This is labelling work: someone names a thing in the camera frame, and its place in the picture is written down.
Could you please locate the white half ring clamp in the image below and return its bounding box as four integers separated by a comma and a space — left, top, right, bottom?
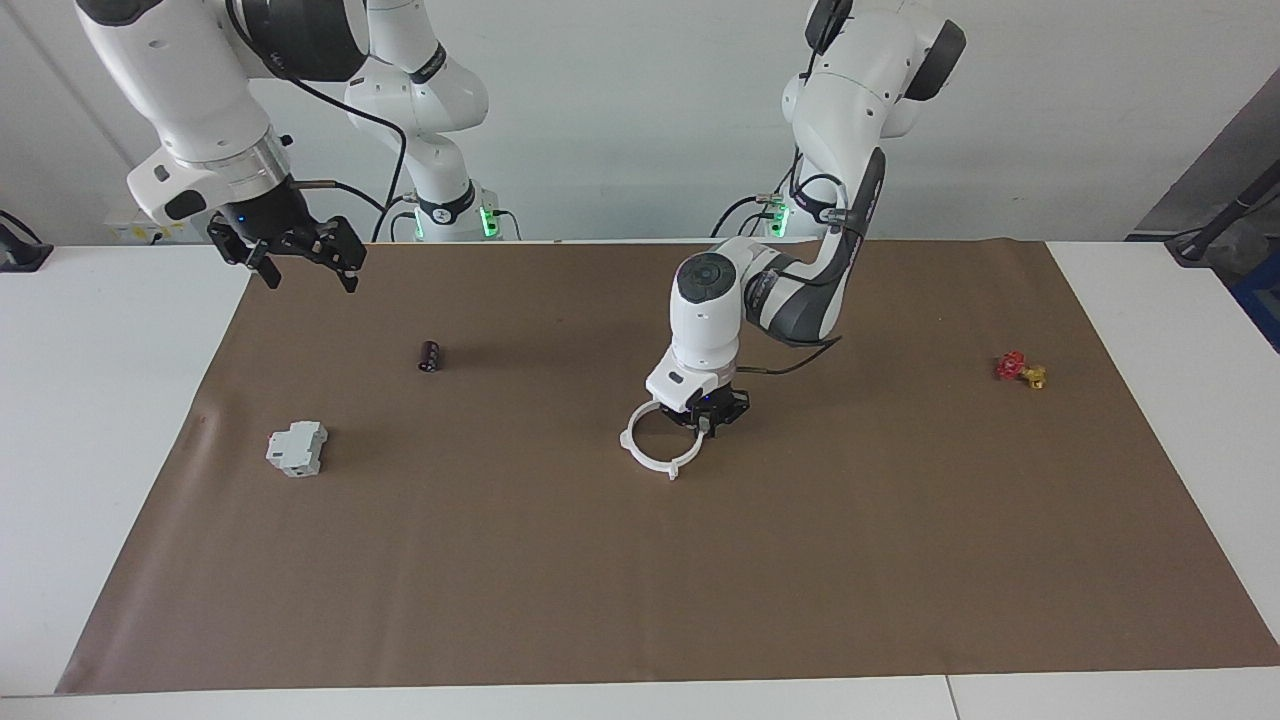
640, 398, 707, 476
619, 398, 682, 483

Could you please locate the white power strip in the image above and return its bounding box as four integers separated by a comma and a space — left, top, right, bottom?
105, 208, 213, 245

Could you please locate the brown paper mat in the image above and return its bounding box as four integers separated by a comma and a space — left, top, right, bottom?
55, 238, 1280, 696

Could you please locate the white circuit breaker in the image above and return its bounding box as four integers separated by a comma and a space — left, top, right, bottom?
265, 421, 329, 478

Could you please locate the black stand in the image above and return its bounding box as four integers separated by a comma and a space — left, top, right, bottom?
1165, 160, 1280, 266

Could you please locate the dark grey partition panel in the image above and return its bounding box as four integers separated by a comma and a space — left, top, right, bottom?
1135, 70, 1280, 243

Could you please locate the blue box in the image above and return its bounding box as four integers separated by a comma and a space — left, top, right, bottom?
1230, 255, 1280, 353

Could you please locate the black right base cable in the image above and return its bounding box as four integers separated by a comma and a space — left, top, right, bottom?
371, 193, 419, 244

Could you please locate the black base cable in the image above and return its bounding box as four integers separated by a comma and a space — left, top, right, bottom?
371, 193, 419, 244
711, 193, 781, 239

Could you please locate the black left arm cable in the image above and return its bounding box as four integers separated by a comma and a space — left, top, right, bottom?
735, 140, 886, 379

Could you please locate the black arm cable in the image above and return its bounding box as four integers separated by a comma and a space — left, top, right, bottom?
230, 0, 412, 216
735, 140, 886, 379

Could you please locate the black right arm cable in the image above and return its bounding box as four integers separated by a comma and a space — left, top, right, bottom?
230, 0, 412, 216

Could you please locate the black left base cable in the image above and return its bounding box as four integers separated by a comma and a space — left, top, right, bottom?
711, 193, 781, 239

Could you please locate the black clamp mount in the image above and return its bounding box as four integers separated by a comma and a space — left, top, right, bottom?
0, 208, 54, 273

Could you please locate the red handle brass valve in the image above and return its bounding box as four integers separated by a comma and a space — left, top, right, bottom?
995, 350, 1048, 391

